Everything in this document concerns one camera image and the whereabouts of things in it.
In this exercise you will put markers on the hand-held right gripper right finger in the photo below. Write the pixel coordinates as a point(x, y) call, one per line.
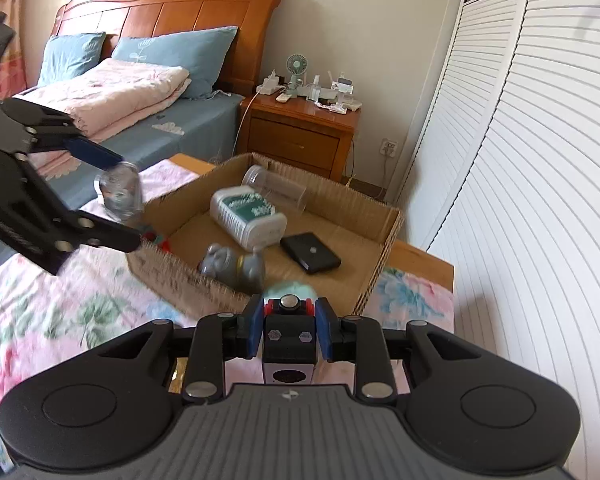
point(325, 330)

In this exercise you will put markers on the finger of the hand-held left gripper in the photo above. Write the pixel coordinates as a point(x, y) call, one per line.
point(92, 152)
point(110, 237)

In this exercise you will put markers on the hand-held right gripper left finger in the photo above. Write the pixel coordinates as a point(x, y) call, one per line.
point(252, 330)

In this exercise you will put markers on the black cube toy train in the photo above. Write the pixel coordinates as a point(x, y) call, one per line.
point(287, 340)

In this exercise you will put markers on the red toy car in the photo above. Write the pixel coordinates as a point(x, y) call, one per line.
point(154, 237)

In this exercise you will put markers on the small clear plastic bottle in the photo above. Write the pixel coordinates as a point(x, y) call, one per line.
point(120, 190)

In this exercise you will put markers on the teal round case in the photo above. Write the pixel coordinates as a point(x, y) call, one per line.
point(277, 289)

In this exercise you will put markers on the grey bug-eyed toy figure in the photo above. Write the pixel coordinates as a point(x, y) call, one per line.
point(230, 265)

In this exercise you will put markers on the black square device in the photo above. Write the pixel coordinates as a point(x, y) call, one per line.
point(310, 255)

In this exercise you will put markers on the brown cardboard box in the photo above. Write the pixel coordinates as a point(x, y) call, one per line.
point(190, 275)

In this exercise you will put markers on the white bottle with green label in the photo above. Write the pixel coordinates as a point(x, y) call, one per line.
point(250, 215)

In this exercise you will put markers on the clear plastic jar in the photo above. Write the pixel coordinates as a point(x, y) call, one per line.
point(280, 187)

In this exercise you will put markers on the pink quilt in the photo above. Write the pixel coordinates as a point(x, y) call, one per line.
point(120, 90)

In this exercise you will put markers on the blue pillow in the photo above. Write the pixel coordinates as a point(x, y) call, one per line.
point(180, 55)
point(70, 57)

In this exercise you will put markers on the pink floral table cloth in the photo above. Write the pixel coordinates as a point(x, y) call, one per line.
point(55, 320)

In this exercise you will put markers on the blue bed sheet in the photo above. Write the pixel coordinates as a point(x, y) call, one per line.
point(195, 125)

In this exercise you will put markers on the wooden bed headboard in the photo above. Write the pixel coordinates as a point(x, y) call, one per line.
point(180, 10)

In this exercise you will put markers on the white power strip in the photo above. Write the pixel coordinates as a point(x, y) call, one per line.
point(268, 86)

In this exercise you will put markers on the wooden nightstand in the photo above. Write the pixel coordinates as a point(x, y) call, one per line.
point(290, 145)

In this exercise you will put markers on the white remote control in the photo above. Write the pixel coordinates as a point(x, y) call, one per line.
point(283, 97)

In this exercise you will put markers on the small green desk fan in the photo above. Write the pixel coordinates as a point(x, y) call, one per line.
point(296, 65)

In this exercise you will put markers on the clear spray bottle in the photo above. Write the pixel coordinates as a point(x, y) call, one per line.
point(315, 89)

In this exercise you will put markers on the white device with blue screen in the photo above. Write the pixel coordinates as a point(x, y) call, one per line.
point(344, 86)

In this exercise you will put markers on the white louvered closet door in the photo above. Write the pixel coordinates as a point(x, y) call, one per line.
point(470, 110)
point(555, 210)

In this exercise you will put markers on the low wall outlet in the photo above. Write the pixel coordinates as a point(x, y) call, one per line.
point(389, 147)

